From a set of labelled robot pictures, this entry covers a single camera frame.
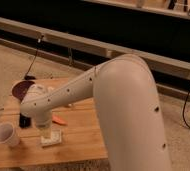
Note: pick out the purple bowl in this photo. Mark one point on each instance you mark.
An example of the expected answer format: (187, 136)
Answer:
(20, 89)

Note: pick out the orange carrot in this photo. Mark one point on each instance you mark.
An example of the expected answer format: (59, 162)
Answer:
(58, 120)

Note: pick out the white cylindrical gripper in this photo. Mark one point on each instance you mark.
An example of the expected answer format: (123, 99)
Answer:
(44, 126)

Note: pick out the black rectangular phone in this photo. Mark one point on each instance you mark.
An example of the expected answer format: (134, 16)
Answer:
(24, 122)

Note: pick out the wooden table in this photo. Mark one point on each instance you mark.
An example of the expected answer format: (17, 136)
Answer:
(81, 137)

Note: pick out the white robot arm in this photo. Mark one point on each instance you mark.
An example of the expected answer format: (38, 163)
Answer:
(128, 109)

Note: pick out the white ceramic cup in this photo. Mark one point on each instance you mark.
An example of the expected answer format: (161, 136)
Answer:
(8, 135)

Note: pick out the white sponge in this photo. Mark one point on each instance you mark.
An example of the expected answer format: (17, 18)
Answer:
(55, 138)

